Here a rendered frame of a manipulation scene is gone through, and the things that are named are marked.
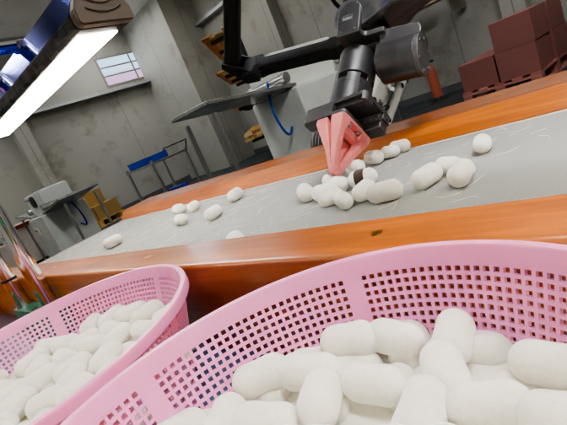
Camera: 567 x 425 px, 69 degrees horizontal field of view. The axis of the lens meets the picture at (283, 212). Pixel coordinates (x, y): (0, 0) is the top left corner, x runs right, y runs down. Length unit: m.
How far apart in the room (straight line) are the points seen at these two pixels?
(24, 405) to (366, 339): 0.27
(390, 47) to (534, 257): 0.45
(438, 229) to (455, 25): 7.20
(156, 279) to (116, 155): 10.61
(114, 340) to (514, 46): 5.21
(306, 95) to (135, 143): 7.58
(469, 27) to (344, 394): 7.23
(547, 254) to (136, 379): 0.20
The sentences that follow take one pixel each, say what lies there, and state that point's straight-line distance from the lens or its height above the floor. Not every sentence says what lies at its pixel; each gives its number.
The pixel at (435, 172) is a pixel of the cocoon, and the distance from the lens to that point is 0.42.
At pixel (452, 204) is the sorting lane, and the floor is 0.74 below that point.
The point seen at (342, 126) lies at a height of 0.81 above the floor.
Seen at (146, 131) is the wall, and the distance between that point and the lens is 11.49.
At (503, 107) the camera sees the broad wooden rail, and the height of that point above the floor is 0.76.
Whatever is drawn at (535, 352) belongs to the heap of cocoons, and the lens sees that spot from 0.19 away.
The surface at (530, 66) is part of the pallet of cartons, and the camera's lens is 5.38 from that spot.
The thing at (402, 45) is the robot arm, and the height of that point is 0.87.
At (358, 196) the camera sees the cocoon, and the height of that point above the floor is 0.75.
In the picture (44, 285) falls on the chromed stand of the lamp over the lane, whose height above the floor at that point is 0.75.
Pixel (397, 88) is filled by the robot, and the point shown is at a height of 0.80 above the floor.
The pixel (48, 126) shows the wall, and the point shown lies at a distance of 10.73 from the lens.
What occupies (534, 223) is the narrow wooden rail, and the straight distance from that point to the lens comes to 0.24.
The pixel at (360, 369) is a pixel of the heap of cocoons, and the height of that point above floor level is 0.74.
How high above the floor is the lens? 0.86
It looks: 14 degrees down
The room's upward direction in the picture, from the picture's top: 23 degrees counter-clockwise
